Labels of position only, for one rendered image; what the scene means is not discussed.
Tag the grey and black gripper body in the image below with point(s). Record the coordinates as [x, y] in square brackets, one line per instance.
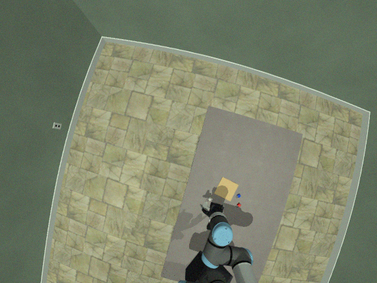
[213, 207]

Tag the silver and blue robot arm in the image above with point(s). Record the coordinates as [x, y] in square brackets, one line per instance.
[217, 251]

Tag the tan flat mat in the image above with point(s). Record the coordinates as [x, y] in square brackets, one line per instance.
[226, 189]

